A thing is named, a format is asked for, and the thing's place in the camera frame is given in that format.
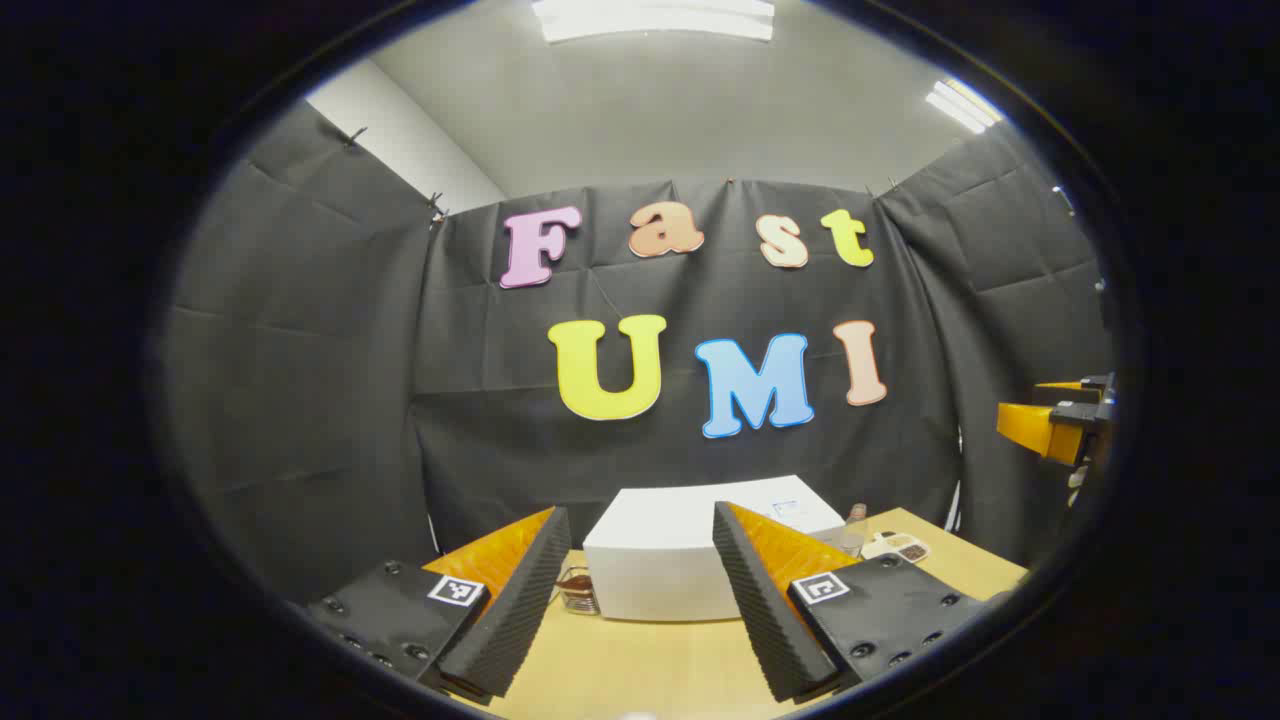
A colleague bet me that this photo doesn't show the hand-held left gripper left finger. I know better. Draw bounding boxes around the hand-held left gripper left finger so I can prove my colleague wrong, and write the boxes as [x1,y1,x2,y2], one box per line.
[305,505,573,706]

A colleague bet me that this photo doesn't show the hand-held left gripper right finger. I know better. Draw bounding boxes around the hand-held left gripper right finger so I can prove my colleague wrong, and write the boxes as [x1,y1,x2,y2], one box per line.
[712,500,986,704]

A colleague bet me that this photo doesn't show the white microwave oven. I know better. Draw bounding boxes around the white microwave oven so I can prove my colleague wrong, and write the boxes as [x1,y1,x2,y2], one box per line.
[583,475,846,623]

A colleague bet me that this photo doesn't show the glass jar brown contents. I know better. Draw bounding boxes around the glass jar brown contents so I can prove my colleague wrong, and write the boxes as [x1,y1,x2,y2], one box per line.
[555,565,601,616]

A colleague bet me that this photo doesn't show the white divided dish of beans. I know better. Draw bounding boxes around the white divided dish of beans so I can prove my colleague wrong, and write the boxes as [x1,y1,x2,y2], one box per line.
[862,530,931,564]

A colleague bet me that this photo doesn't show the black backdrop cloth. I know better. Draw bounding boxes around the black backdrop cloth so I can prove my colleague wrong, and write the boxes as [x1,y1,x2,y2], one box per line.
[160,100,1116,601]

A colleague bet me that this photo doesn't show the ceiling light panel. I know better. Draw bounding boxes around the ceiling light panel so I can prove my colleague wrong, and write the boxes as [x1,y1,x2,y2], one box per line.
[925,78,1004,134]

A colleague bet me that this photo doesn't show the long ceiling light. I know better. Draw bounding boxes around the long ceiling light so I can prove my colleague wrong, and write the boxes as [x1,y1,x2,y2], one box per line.
[530,0,776,43]

